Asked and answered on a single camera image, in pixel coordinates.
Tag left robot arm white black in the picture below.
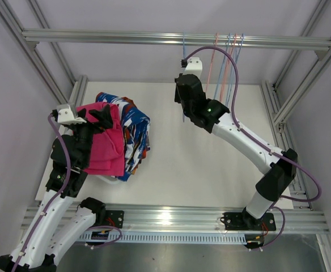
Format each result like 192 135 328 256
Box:
0 104 113 271

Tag pink trousers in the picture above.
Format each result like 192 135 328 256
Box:
77 101 125 176

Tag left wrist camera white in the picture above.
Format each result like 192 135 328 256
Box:
52 104 86 125

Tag right aluminium frame post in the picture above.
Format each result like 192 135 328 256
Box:
261 1 331 214

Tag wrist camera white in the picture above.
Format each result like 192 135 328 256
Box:
52 104 86 125
181 57 203 78

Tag aluminium hanging rail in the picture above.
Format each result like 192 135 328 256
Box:
22 28 331 52

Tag blue white patterned trousers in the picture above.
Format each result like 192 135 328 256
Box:
95 92 151 182

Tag orange patterned trousers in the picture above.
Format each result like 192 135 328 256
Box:
122 97 151 179

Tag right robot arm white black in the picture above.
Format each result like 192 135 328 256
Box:
175 74 298 230

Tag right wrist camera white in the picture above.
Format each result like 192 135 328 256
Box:
181 57 203 78

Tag slotted cable duct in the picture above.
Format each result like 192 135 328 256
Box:
77 231 247 245

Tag aluminium frame post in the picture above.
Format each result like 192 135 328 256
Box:
261 1 331 214
0 1 88 106

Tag left aluminium frame post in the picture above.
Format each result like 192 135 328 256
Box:
0 1 88 106

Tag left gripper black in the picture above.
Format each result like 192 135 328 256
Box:
69 104 113 166

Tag pink hanger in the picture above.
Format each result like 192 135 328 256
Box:
219 34 237 102
206 32 219 92

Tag blue hanger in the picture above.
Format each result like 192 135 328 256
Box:
213 33 231 99
224 33 245 105

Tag white plastic basket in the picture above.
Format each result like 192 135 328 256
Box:
95 175 121 185

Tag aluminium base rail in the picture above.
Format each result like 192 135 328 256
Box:
20 202 329 235

